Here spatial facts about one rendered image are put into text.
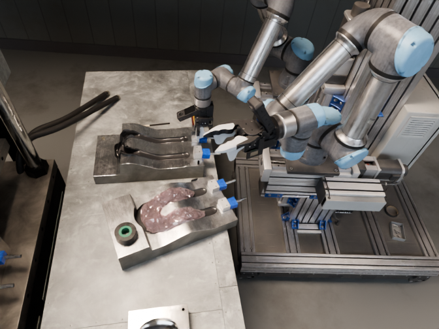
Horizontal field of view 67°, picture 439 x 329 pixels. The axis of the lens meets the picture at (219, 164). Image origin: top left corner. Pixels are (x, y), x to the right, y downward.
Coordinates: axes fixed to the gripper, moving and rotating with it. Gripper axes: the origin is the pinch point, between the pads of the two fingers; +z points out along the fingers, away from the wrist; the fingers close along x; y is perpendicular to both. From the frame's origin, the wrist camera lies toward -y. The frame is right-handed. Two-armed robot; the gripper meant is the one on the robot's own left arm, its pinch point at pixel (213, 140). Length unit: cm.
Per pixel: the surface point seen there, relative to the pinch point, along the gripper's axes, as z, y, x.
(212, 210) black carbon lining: -11, 58, 21
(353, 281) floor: -100, 148, -7
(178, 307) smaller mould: 18, 60, -10
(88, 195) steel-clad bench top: 35, 59, 54
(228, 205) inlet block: -17, 55, 19
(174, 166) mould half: -4, 51, 47
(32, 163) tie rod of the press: 53, 49, 74
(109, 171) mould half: 24, 52, 58
